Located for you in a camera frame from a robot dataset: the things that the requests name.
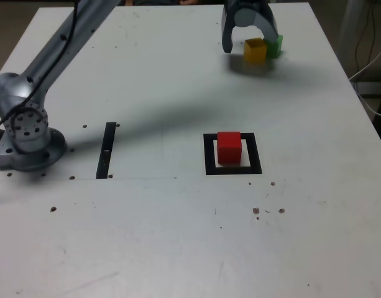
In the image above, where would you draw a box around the white cable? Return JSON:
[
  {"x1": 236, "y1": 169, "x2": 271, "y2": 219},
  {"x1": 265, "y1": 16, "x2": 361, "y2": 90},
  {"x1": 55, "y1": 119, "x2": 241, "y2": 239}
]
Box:
[
  {"x1": 348, "y1": 42, "x2": 381, "y2": 82},
  {"x1": 354, "y1": 81, "x2": 381, "y2": 118}
]

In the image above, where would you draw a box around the green cube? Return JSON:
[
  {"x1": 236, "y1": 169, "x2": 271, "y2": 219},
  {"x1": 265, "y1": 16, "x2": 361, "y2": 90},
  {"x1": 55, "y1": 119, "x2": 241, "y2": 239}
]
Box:
[{"x1": 266, "y1": 34, "x2": 284, "y2": 59}]

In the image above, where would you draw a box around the white metal post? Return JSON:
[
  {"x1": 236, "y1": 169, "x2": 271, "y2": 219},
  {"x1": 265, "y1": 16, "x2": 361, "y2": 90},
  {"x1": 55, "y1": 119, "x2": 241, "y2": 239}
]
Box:
[{"x1": 334, "y1": 0, "x2": 370, "y2": 63}]

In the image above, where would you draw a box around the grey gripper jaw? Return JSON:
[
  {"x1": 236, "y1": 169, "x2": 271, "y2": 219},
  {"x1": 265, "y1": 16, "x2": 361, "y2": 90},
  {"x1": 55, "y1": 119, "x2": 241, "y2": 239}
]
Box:
[
  {"x1": 221, "y1": 0, "x2": 242, "y2": 55},
  {"x1": 234, "y1": 2, "x2": 279, "y2": 43}
]

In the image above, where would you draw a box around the black tape strip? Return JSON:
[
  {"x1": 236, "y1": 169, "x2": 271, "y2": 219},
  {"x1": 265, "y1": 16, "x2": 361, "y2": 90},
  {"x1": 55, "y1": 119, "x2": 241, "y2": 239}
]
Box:
[{"x1": 95, "y1": 122, "x2": 117, "y2": 180}]

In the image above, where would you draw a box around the thin black cable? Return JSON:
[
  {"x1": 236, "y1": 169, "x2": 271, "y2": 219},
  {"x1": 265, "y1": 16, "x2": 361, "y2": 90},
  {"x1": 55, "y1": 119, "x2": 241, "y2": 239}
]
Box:
[{"x1": 356, "y1": 0, "x2": 379, "y2": 74}]

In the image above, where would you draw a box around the red cube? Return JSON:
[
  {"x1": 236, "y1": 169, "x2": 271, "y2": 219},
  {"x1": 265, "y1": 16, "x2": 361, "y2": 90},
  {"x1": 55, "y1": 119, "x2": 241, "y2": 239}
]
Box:
[{"x1": 216, "y1": 131, "x2": 242, "y2": 165}]

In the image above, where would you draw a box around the yellow cube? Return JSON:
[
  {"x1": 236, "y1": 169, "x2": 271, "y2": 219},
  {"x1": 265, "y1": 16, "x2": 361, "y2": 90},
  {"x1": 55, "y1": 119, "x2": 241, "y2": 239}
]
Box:
[{"x1": 243, "y1": 37, "x2": 269, "y2": 64}]

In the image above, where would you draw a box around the black tape square outline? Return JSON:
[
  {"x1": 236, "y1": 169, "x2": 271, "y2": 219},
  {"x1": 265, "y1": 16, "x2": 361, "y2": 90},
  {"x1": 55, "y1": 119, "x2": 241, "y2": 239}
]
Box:
[{"x1": 203, "y1": 132, "x2": 263, "y2": 176}]

